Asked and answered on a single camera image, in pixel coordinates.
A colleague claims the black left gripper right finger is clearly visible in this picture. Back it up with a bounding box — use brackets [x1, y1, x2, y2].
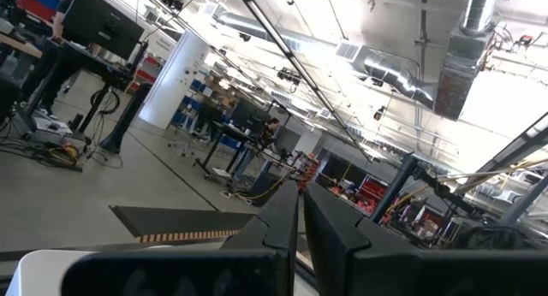
[303, 181, 548, 296]

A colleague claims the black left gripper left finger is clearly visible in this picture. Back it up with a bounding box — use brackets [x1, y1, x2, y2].
[62, 179, 300, 296]

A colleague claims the red bin rack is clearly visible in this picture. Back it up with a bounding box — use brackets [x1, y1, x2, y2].
[356, 175, 390, 216]

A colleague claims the black hazard-striped floor mat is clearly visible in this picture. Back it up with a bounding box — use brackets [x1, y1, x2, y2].
[109, 204, 258, 245]

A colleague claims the person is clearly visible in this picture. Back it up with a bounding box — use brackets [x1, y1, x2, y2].
[258, 117, 282, 148]
[19, 0, 104, 121]

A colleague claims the black monitor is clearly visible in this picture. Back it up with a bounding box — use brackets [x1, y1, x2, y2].
[229, 98, 271, 133]
[62, 0, 146, 61]

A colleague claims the blue storage shelf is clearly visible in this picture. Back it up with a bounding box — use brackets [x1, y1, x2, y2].
[170, 77, 241, 150]

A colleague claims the white round pillar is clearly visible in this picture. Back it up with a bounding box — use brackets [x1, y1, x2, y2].
[138, 29, 211, 130]

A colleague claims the black tapered floor stand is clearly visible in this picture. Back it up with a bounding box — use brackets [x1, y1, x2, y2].
[99, 81, 153, 155]

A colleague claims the red storage shelf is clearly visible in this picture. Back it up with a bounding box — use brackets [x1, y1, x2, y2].
[128, 54, 160, 94]

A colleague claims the white plastic bin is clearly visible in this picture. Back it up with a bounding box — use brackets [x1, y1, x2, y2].
[3, 243, 223, 296]

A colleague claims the white floor box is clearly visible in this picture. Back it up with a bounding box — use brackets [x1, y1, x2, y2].
[32, 115, 74, 145]

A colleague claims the black standing desk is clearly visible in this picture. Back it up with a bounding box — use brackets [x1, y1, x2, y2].
[40, 38, 150, 137]

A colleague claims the wooden desk top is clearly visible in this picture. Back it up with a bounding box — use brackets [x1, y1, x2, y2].
[0, 33, 44, 60]

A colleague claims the red and blue panel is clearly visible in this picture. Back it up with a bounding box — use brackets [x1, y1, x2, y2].
[11, 0, 63, 22]

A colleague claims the silver round ventilation duct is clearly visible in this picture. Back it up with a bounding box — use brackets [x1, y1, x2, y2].
[215, 11, 438, 111]

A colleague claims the yellow floor cable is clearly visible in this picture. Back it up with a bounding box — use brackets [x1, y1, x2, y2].
[45, 143, 81, 167]

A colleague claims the large silver ribbed duct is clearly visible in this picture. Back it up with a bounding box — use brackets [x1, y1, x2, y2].
[433, 0, 501, 121]

